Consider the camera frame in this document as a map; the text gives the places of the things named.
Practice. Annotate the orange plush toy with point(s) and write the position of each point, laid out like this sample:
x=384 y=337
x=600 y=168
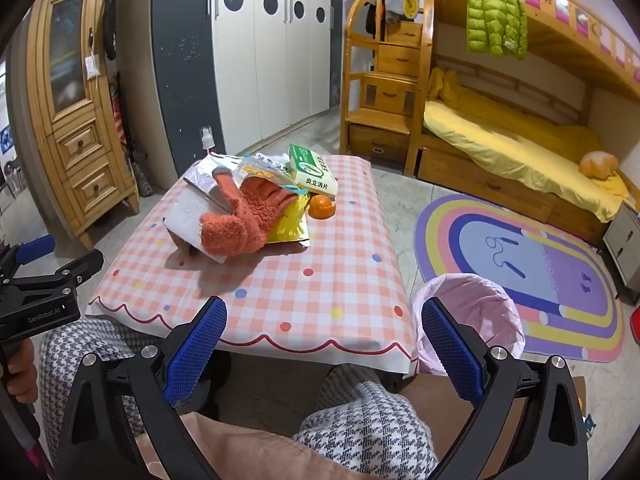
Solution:
x=597 y=164

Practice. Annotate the pink apron cloth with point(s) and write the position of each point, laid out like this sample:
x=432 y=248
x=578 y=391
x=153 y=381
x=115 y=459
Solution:
x=250 y=450

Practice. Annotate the white spray bottle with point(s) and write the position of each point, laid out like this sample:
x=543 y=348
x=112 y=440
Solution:
x=206 y=142

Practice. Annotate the tangerine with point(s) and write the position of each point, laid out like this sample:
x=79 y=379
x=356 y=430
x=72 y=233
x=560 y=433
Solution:
x=321 y=207

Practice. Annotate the black hanging bag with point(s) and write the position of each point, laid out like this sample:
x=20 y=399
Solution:
x=109 y=10

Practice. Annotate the yellow bedding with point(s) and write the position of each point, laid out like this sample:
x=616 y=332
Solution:
x=500 y=140

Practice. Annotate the grey nightstand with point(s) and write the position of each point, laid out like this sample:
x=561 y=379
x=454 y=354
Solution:
x=622 y=245

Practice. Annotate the wooden stair drawers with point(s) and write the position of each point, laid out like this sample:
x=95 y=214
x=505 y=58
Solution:
x=385 y=95

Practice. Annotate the person's left hand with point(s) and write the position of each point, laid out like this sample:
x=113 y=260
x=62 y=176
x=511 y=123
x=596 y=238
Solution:
x=20 y=375

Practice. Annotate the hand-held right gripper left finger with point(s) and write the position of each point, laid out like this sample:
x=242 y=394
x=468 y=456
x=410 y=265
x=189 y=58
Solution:
x=195 y=350

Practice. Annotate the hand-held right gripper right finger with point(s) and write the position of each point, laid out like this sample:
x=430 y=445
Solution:
x=452 y=355

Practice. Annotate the yellow foam fruit net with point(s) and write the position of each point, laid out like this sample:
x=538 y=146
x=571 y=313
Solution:
x=290 y=220

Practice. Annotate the wooden bunk bed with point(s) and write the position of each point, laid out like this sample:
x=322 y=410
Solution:
x=550 y=60

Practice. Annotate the orange fuzzy glove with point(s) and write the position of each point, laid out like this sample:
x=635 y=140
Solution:
x=240 y=220

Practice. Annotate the pink-lined trash bin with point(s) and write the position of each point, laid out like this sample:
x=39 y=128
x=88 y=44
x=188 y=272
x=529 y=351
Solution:
x=465 y=310

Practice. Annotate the person's houndstooth pants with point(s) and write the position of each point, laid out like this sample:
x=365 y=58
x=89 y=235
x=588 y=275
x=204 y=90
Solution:
x=370 y=425

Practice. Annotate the green white medicine box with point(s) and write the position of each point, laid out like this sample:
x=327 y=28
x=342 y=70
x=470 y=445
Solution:
x=312 y=170

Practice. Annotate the clear plastic bag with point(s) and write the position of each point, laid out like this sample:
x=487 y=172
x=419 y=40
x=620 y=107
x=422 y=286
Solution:
x=265 y=167

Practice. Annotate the wooden glass-door cabinet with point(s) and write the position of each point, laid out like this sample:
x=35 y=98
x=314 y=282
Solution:
x=75 y=125

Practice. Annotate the silver foil bag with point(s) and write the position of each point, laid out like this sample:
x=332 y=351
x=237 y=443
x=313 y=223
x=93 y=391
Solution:
x=205 y=177

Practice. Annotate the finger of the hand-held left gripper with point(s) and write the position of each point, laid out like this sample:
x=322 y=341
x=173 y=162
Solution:
x=32 y=251
x=75 y=271

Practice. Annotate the white grey wardrobe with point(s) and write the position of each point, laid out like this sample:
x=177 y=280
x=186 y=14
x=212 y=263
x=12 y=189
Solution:
x=250 y=60

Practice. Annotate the green puffer jacket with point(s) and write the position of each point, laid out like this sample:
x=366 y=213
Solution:
x=495 y=15

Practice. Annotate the rainbow oval rug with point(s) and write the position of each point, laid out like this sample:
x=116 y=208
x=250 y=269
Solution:
x=510 y=260

